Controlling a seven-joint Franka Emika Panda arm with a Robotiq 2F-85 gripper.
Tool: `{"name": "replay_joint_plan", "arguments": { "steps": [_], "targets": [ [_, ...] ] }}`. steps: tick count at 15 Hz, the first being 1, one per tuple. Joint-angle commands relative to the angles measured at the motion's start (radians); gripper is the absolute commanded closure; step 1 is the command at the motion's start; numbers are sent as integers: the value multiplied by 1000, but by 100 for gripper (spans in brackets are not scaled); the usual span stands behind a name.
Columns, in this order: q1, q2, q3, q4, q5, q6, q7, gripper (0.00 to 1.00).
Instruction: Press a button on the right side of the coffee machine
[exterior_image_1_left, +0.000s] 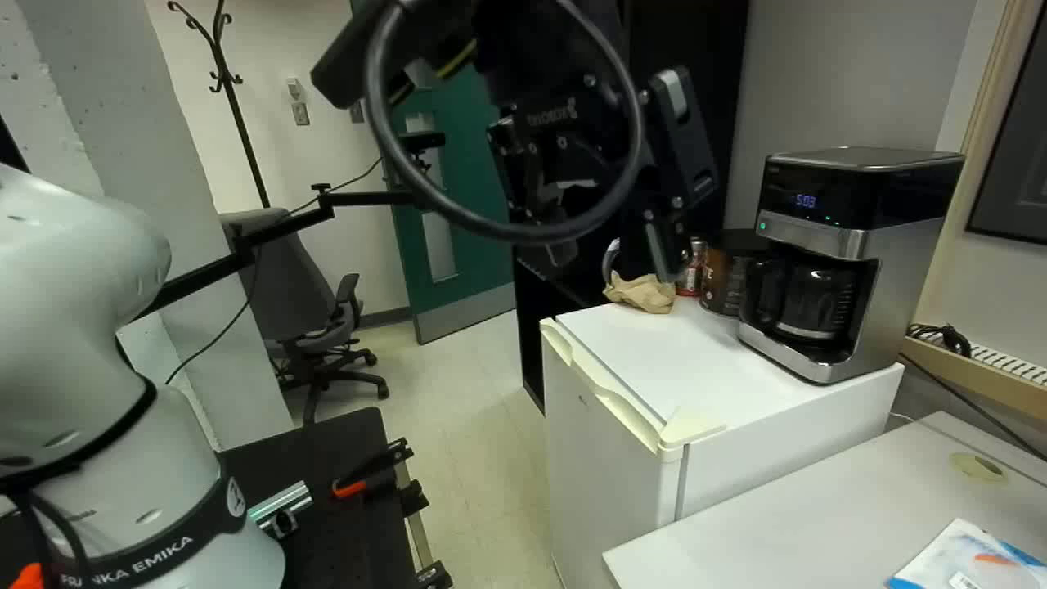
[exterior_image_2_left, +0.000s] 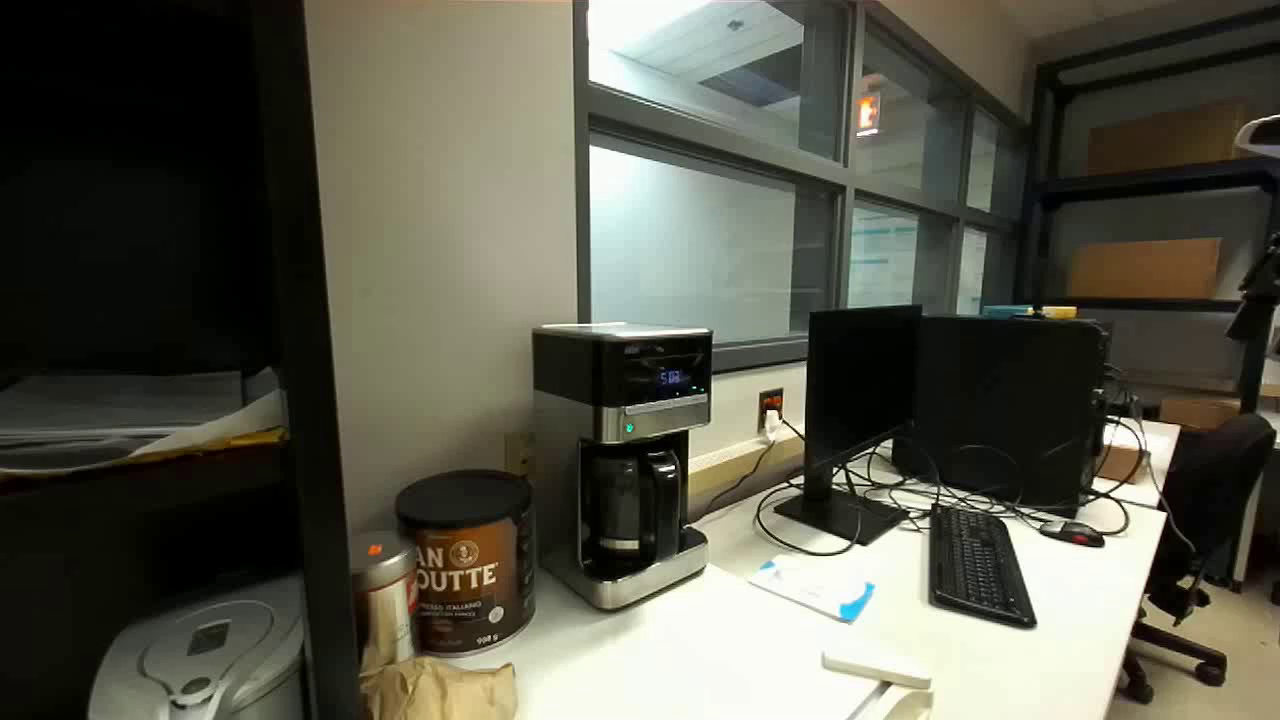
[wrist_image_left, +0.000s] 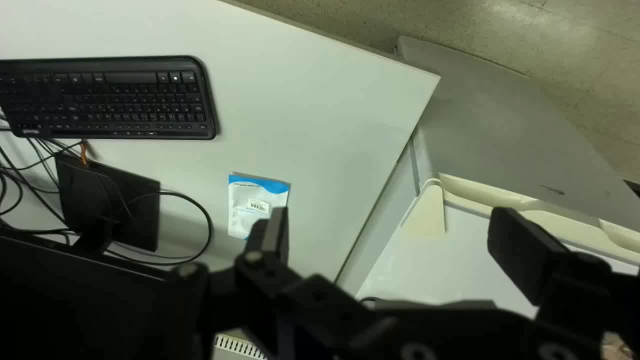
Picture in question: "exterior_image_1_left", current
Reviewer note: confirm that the black office chair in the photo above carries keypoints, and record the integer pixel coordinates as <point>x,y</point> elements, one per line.
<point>329,337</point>

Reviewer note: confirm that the blue white paper packet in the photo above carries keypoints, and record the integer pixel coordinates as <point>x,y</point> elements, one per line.
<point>967,557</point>

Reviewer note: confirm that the white wall switch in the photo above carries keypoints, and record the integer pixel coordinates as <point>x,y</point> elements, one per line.
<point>297,101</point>

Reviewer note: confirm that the black robot cart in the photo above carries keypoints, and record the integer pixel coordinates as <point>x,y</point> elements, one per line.
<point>314,524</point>

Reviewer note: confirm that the black silver coffee machine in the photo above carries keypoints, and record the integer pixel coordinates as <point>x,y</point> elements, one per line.
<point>838,196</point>

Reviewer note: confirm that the white table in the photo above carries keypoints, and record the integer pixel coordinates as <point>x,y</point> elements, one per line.
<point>830,510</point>

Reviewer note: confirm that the white mini fridge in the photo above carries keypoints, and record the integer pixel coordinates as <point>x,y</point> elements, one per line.
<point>696,435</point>

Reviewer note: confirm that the black coat rack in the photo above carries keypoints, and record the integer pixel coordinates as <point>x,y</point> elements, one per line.
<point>228,76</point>

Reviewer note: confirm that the crumpled brown cloth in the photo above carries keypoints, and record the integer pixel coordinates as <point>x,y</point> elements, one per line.
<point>642,293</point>

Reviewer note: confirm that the small black object on sill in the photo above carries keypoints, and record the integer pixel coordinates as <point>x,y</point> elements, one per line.
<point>943,337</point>

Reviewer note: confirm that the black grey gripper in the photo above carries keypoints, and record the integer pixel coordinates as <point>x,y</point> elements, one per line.
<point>681,133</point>

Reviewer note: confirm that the green door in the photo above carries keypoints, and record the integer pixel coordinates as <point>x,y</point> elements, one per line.
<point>458,251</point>

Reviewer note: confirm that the white vent grille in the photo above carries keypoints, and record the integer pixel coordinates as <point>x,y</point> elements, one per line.
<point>1008,364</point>

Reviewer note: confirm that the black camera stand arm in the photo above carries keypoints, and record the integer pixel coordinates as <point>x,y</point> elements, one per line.
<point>261,232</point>

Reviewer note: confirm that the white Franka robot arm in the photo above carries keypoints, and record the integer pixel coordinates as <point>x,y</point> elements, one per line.
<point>76,329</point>

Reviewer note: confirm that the wooden window sill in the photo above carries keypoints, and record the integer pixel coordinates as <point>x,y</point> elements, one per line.
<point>969,380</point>

